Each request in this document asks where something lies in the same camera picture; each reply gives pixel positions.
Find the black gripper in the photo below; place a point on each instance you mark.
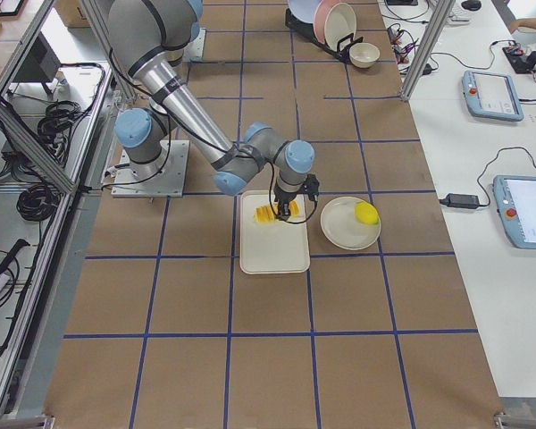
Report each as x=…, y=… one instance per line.
x=284, y=197

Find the blue plate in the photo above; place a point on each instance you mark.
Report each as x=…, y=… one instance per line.
x=304, y=10

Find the cream plate with lemon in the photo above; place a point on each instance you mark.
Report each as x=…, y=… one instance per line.
x=341, y=228

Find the cream plate in rack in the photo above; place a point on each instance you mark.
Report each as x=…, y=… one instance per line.
x=340, y=22

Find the pink plate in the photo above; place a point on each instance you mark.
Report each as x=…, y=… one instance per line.
x=321, y=13

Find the white tray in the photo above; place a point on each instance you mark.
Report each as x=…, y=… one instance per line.
x=270, y=248

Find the yellow lemon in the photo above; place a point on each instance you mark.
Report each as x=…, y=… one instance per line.
x=366, y=213

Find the black power adapter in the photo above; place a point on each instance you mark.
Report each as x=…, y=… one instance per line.
x=466, y=201

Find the cream bowl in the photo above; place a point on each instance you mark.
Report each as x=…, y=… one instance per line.
x=364, y=55

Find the far teach pendant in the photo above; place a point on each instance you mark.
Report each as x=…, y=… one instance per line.
x=492, y=96

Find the teach pendant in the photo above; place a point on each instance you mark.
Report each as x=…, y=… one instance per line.
x=516, y=207
x=492, y=96

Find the near teach pendant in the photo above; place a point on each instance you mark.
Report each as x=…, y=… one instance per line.
x=516, y=207

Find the cardboard box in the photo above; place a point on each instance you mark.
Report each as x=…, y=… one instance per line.
x=71, y=14

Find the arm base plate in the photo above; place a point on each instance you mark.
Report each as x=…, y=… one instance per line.
x=194, y=51
x=165, y=177

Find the aluminium frame post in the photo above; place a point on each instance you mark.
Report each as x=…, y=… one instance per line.
x=427, y=43

